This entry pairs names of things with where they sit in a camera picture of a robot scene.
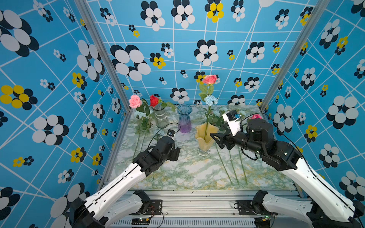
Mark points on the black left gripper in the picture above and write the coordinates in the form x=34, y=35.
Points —
x=176, y=153

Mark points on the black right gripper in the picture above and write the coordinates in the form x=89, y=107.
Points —
x=223, y=137

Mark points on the white blue flower bunch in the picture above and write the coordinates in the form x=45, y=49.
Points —
x=232, y=165

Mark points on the yellow fluted glass vase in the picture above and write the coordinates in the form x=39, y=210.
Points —
x=205, y=141

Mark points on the purple blue glass vase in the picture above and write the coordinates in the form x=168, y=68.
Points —
x=184, y=111

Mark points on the clear ribbed glass vase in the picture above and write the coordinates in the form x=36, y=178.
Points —
x=160, y=116

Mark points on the pink and blue flower bunch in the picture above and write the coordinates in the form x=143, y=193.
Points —
x=207, y=88

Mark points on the red rose stem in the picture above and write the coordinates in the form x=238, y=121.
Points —
x=154, y=100

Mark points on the pink rose stem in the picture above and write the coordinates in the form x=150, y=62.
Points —
x=140, y=105

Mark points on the white blue flower stem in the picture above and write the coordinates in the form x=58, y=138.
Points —
x=218, y=121

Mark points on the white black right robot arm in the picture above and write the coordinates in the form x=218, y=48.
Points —
x=327, y=209

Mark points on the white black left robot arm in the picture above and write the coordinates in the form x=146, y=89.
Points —
x=104, y=208

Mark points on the small green circuit board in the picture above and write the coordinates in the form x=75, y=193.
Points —
x=144, y=222

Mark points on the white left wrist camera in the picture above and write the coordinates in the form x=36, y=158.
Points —
x=170, y=133

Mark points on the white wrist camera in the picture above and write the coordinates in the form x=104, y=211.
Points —
x=232, y=118
x=170, y=133

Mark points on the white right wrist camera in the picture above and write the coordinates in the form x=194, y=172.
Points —
x=232, y=118

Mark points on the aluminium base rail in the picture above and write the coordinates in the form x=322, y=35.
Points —
x=201, y=209

